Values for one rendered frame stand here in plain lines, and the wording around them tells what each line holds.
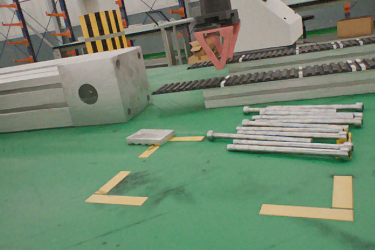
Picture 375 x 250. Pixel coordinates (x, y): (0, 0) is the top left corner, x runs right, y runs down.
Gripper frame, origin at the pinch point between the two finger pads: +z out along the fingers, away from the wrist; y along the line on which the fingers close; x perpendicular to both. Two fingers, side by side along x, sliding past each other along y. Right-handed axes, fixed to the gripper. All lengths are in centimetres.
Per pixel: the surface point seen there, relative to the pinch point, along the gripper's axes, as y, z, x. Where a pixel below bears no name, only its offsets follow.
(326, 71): 21.5, 0.0, 16.7
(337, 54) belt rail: 2.0, 1.3, 19.9
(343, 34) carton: -464, 52, 72
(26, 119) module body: 23.5, 1.4, -27.4
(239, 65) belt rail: 1.8, 1.0, 3.1
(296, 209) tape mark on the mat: 46.2, 3.6, 12.7
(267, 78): 21.4, 0.0, 9.7
